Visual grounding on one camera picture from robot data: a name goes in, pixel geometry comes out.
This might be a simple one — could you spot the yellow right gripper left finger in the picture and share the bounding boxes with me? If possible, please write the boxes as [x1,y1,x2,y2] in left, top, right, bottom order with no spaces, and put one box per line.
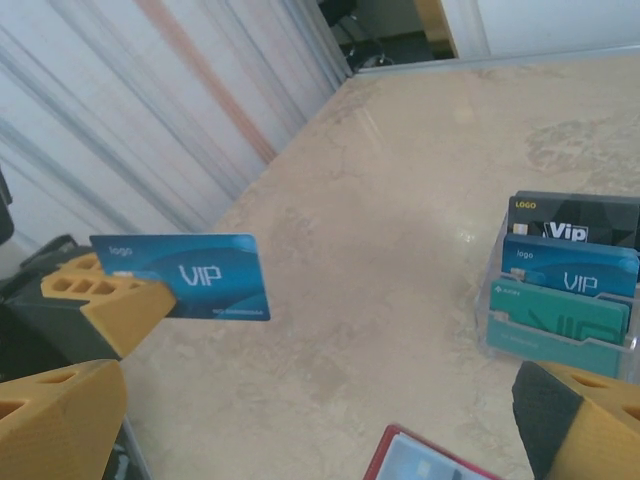
[0,358,129,480]

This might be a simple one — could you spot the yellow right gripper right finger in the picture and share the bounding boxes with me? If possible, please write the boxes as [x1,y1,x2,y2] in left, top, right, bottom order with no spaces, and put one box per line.
[512,359,640,480]

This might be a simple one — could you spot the blue VIP card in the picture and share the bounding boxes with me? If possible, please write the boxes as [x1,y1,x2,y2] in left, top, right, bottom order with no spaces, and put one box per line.
[502,233,640,299]
[89,232,272,323]

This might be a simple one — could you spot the blue diamond logo card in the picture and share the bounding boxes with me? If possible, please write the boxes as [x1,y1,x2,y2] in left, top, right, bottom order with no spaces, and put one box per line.
[384,433,484,480]

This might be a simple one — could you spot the red card holder wallet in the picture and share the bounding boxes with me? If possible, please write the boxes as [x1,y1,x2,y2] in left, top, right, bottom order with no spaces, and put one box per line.
[362,423,506,480]

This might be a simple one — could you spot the black Vip card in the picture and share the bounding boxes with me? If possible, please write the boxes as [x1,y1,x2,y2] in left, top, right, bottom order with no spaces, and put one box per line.
[507,194,640,251]

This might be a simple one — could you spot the green VIP card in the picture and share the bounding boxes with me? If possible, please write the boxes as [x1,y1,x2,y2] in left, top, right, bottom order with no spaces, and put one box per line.
[485,278,632,381]

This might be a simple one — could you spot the clear acrylic card stand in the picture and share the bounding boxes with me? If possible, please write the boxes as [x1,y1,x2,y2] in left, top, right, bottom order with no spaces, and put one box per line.
[474,189,640,384]

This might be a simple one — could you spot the translucent corrugated side panel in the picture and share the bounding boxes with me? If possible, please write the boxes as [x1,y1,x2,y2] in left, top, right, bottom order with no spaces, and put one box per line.
[0,0,346,261]

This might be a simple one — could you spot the black office chair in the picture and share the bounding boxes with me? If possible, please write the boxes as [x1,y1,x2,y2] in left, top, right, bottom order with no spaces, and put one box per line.
[322,0,389,71]

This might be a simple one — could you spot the aluminium table end rail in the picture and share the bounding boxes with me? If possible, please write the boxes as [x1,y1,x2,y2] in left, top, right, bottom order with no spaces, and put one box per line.
[352,43,640,76]

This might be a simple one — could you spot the wooden door frame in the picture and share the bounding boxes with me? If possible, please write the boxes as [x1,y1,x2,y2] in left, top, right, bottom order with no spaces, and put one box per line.
[413,0,460,60]

